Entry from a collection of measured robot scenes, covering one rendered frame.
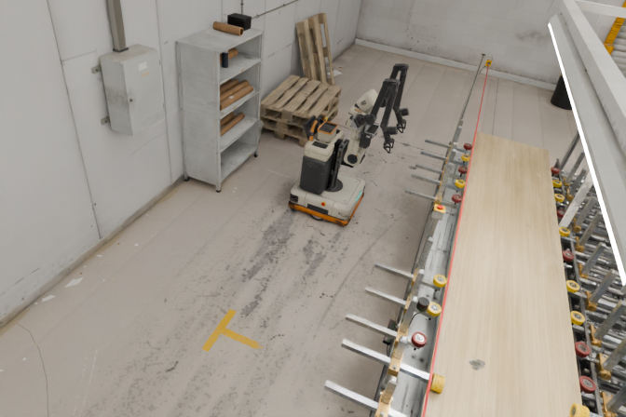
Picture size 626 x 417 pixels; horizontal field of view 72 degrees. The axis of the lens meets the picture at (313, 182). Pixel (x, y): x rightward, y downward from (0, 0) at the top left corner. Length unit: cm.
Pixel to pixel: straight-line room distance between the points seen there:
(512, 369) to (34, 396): 288
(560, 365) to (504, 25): 780
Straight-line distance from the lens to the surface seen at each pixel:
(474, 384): 252
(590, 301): 340
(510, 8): 975
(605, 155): 136
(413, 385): 273
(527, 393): 263
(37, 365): 365
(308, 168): 423
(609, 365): 301
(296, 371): 336
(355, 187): 459
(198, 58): 420
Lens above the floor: 286
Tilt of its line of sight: 34 degrees down
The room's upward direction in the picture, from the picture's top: 8 degrees clockwise
